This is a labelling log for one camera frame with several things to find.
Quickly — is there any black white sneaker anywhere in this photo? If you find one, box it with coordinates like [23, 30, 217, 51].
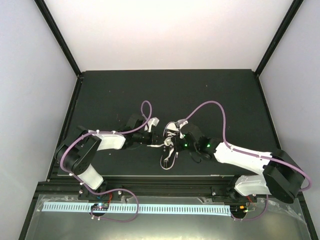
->
[160, 121, 181, 171]

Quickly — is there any white shoelace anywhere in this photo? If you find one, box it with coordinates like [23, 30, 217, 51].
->
[147, 130, 179, 161]

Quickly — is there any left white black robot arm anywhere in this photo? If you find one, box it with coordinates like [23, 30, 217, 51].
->
[53, 114, 164, 200]

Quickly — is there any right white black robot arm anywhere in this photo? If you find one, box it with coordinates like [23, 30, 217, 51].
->
[166, 123, 306, 204]

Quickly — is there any black table mat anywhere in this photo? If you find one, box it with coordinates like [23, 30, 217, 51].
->
[63, 69, 280, 177]

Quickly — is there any right controller board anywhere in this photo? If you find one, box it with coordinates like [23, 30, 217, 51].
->
[230, 205, 251, 213]

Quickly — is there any controller board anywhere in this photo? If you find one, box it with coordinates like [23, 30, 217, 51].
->
[90, 203, 109, 211]
[230, 205, 251, 213]

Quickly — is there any left controller board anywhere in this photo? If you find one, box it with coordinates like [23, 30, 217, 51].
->
[90, 203, 109, 211]

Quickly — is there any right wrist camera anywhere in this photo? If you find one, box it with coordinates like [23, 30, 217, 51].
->
[175, 119, 189, 139]

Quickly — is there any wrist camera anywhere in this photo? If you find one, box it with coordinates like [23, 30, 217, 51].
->
[175, 119, 189, 139]
[144, 117, 160, 133]

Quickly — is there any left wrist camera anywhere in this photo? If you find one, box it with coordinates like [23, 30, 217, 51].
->
[144, 117, 160, 133]

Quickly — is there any black aluminium rail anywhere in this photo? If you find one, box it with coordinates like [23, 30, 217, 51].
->
[78, 176, 233, 201]

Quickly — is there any white slotted cable duct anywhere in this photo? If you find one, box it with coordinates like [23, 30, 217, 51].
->
[41, 202, 231, 217]

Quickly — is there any black left frame post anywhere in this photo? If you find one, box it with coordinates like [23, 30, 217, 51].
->
[34, 0, 82, 77]

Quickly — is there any black frame post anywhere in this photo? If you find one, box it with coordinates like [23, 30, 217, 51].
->
[254, 0, 304, 78]
[34, 0, 82, 77]

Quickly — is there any black right frame post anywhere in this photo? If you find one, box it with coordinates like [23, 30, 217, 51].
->
[254, 0, 304, 78]

